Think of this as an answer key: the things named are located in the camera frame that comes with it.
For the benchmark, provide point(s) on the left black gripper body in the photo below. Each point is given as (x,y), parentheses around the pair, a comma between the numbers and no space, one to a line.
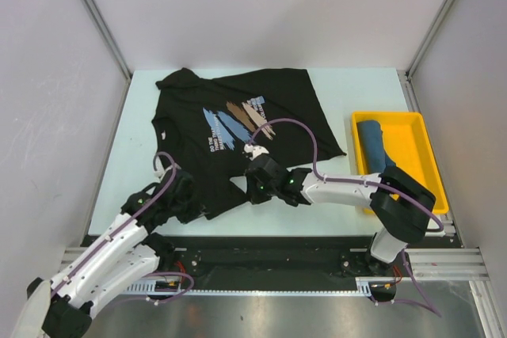
(186,208)

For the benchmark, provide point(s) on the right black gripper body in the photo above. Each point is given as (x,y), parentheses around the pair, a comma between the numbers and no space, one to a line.
(260,193)

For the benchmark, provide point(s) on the black printed t-shirt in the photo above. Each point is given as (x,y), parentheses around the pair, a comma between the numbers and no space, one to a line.
(205,123)

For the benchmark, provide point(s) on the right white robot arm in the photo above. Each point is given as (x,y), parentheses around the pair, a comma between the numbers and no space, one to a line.
(403,205)

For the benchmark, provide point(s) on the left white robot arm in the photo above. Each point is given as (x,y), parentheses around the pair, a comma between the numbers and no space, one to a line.
(59,307)

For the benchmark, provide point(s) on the rolled blue t-shirt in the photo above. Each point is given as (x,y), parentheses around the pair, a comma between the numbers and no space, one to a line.
(371,140)

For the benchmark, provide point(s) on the yellow plastic tray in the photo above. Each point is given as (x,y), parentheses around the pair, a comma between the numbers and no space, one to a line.
(406,141)

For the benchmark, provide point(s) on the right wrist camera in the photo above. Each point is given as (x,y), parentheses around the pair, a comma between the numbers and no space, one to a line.
(252,151)

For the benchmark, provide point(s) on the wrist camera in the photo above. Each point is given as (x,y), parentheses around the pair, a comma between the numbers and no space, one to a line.
(160,173)
(252,151)

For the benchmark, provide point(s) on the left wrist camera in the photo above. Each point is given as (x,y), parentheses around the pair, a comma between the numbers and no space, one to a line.
(160,173)

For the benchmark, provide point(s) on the grey cable duct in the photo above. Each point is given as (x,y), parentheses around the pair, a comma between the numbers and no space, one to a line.
(352,287)

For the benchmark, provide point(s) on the right aluminium frame post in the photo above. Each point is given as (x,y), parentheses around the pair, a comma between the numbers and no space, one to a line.
(437,22)

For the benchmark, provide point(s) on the aluminium frame post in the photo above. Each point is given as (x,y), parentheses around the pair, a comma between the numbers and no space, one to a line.
(107,37)
(437,22)

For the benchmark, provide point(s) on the left aluminium frame post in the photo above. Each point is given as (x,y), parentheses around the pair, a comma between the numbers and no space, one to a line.
(107,37)

